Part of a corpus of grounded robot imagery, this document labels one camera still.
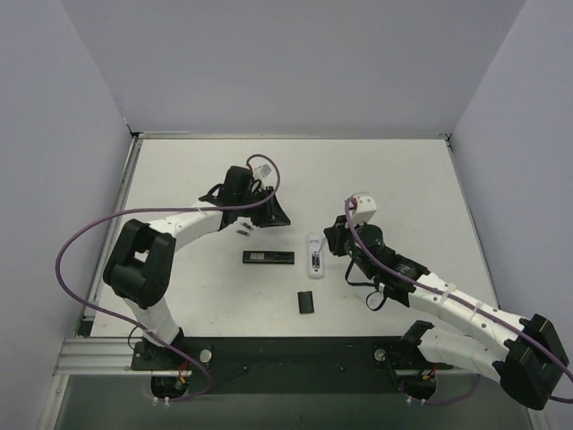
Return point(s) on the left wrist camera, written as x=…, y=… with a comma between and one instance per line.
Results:
x=262, y=171

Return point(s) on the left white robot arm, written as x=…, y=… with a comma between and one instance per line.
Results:
x=139, y=267

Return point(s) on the black remote control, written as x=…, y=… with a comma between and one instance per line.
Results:
x=268, y=257

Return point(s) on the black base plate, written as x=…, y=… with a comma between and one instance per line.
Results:
x=286, y=365

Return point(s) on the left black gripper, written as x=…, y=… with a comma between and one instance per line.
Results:
x=269, y=210

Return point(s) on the white remote control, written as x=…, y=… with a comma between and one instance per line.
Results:
x=315, y=261

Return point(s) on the aluminium table rail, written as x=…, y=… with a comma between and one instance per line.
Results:
x=95, y=356

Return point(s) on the black battery cover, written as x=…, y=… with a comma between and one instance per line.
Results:
x=305, y=302

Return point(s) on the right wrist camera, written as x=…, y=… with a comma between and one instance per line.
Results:
x=362, y=207

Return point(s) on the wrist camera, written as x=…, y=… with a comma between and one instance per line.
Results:
x=262, y=171
x=362, y=207

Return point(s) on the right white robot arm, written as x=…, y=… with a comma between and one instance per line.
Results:
x=524, y=355

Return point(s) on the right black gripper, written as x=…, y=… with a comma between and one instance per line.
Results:
x=337, y=237

